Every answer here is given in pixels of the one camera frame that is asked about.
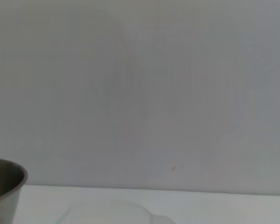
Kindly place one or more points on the clear plastic measuring cup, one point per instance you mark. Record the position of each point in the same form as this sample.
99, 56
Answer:
130, 213

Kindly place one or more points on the stainless steel mixing bowl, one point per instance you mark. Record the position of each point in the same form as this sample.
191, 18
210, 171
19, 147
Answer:
4, 186

